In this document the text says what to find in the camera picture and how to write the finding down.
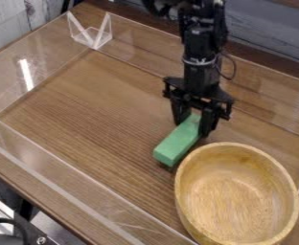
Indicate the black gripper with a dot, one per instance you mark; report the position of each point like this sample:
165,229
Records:
198,91

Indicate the green rectangular block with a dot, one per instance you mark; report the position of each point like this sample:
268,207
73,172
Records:
177,143

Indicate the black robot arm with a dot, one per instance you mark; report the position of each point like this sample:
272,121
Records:
204,37

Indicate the light wooden bowl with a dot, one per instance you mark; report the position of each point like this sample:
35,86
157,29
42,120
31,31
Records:
236,196

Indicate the grey bench in background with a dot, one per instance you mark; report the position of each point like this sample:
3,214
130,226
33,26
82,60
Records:
257,22

